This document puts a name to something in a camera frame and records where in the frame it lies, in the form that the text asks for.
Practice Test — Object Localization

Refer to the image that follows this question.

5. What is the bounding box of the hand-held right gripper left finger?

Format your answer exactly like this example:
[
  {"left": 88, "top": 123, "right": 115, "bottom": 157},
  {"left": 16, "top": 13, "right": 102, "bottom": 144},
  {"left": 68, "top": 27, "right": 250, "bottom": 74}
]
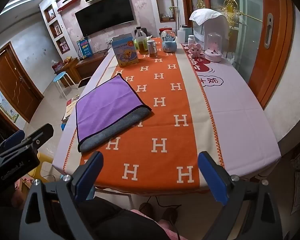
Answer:
[{"left": 19, "top": 151, "right": 104, "bottom": 240}]

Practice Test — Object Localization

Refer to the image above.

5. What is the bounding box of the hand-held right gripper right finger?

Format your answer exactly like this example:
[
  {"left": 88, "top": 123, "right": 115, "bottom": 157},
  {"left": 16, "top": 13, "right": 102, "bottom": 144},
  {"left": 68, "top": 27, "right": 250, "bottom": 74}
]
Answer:
[{"left": 197, "top": 151, "right": 283, "bottom": 240}]

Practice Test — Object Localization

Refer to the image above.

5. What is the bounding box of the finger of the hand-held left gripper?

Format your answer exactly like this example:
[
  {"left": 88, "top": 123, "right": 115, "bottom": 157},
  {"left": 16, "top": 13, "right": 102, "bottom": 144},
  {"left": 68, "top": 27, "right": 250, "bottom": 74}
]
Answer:
[
  {"left": 0, "top": 130, "right": 25, "bottom": 153},
  {"left": 22, "top": 123, "right": 54, "bottom": 153}
]

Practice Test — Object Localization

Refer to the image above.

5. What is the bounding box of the purple and grey towel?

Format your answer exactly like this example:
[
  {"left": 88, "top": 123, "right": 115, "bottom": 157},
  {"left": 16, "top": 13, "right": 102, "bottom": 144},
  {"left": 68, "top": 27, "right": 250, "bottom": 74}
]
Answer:
[{"left": 75, "top": 73, "right": 152, "bottom": 153}]

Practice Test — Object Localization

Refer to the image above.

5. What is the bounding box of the yellow plastic stool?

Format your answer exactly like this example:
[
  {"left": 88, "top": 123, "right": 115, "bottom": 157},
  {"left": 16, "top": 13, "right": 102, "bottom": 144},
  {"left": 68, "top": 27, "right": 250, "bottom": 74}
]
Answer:
[{"left": 27, "top": 152, "right": 56, "bottom": 183}]

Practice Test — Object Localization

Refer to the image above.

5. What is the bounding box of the person's dark trouser leg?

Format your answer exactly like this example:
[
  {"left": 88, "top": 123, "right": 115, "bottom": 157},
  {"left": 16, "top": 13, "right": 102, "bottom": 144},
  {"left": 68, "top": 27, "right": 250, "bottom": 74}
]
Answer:
[{"left": 76, "top": 195, "right": 172, "bottom": 240}]

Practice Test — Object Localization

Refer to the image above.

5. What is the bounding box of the brown slipper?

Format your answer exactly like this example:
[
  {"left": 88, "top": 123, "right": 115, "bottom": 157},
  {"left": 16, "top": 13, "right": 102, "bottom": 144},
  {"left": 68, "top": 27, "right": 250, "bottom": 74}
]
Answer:
[
  {"left": 162, "top": 207, "right": 178, "bottom": 225},
  {"left": 139, "top": 203, "right": 153, "bottom": 217}
]

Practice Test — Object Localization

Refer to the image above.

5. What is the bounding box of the brown wooden door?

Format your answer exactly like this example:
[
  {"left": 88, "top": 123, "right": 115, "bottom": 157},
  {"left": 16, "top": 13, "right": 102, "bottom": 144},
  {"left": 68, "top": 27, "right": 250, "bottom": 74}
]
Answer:
[{"left": 0, "top": 42, "right": 44, "bottom": 124}]

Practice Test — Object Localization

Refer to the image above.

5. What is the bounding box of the blue round stool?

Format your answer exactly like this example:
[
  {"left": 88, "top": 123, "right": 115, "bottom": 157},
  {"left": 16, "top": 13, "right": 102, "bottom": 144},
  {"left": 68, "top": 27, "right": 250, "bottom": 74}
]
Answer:
[{"left": 53, "top": 71, "right": 79, "bottom": 98}]

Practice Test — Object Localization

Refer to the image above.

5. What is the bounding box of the red tissue box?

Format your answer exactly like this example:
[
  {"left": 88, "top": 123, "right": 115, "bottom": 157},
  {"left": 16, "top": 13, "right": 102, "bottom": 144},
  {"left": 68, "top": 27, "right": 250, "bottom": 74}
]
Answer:
[{"left": 51, "top": 60, "right": 64, "bottom": 74}]

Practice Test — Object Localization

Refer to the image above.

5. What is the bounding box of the wooden television cabinet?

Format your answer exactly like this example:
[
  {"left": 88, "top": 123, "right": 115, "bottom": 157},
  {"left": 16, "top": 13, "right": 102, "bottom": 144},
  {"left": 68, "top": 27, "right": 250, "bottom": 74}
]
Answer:
[{"left": 54, "top": 52, "right": 108, "bottom": 85}]

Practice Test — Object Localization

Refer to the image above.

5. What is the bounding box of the orange letter-print table runner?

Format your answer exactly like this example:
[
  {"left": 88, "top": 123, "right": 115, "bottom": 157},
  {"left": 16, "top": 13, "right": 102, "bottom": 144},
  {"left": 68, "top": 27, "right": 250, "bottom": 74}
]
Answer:
[{"left": 63, "top": 37, "right": 225, "bottom": 195}]

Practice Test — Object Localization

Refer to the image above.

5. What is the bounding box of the blue children's poster board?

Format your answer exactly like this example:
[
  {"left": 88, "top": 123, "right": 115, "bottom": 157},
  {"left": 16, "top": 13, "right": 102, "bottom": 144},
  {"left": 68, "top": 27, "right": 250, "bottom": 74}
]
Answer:
[{"left": 76, "top": 37, "right": 93, "bottom": 59}]

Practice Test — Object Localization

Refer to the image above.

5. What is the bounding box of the blue cardboard box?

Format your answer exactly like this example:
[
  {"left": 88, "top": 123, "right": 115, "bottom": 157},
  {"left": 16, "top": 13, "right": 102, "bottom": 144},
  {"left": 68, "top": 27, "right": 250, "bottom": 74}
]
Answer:
[{"left": 111, "top": 33, "right": 139, "bottom": 68}]

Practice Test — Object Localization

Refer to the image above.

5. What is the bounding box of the pink plush toy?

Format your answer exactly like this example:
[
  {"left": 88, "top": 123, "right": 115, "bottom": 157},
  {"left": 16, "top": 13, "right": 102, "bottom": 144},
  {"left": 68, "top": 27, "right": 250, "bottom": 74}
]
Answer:
[{"left": 187, "top": 43, "right": 203, "bottom": 59}]

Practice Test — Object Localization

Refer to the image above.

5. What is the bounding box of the glass dome lamp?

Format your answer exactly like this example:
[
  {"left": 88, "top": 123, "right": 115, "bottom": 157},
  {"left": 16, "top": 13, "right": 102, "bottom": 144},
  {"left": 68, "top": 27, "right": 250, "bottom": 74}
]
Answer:
[{"left": 204, "top": 32, "right": 223, "bottom": 63}]

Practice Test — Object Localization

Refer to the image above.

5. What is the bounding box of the clear oil bottle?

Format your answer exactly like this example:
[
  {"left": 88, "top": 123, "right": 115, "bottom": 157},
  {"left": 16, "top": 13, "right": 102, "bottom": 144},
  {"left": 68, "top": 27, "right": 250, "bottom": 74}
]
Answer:
[{"left": 134, "top": 26, "right": 148, "bottom": 54}]

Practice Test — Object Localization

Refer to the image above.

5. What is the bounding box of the glass jar with metal lid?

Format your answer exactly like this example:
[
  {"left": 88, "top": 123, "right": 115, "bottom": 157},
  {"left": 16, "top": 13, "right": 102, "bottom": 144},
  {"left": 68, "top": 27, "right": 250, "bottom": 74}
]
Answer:
[{"left": 146, "top": 39, "right": 158, "bottom": 59}]

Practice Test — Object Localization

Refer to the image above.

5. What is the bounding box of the blue snow globe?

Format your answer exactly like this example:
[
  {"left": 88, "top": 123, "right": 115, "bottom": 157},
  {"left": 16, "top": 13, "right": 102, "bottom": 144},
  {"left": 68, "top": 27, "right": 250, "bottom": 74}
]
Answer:
[{"left": 161, "top": 29, "right": 178, "bottom": 54}]

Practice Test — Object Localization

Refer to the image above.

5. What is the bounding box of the white plastic canister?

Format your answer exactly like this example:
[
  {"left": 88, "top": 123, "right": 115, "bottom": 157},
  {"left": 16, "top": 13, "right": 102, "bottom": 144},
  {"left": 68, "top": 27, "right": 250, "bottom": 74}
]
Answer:
[{"left": 177, "top": 25, "right": 193, "bottom": 44}]

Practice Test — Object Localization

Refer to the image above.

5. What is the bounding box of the white countertop appliance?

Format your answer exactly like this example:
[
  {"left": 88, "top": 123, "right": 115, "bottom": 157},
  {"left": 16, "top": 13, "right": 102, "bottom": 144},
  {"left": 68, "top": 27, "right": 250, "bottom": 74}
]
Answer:
[{"left": 192, "top": 11, "right": 230, "bottom": 50}]

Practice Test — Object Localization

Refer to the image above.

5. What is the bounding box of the red lidded pot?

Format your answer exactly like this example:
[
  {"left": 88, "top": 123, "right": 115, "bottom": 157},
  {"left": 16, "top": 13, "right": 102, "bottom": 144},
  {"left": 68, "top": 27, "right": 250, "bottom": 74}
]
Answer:
[{"left": 159, "top": 26, "right": 175, "bottom": 38}]

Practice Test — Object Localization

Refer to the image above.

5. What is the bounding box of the white cloth cover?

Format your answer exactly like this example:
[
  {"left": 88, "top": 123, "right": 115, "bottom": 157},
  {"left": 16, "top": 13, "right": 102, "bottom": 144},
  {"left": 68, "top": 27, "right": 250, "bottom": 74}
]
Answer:
[{"left": 189, "top": 8, "right": 227, "bottom": 26}]

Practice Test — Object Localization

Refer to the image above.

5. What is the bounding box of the colourful wall poster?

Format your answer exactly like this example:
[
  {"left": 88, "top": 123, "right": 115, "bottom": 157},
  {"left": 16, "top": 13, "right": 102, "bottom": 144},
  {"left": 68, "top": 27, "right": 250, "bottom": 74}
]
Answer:
[{"left": 0, "top": 83, "right": 20, "bottom": 123}]

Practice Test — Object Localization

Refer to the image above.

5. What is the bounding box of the red wall shelf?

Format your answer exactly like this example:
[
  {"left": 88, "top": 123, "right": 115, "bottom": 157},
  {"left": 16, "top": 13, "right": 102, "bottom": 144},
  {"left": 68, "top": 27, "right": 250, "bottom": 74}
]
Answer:
[{"left": 57, "top": 0, "right": 81, "bottom": 12}]

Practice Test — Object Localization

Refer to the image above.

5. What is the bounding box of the black wall television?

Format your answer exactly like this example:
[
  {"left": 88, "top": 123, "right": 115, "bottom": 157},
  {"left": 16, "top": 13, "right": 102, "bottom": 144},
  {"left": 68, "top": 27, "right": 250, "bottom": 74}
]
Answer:
[{"left": 74, "top": 0, "right": 136, "bottom": 37}]

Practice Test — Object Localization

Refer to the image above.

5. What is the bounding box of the wooden sliding door frame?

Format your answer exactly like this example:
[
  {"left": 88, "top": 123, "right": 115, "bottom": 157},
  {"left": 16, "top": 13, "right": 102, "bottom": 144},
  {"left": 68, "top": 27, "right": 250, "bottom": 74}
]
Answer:
[{"left": 248, "top": 0, "right": 295, "bottom": 110}]

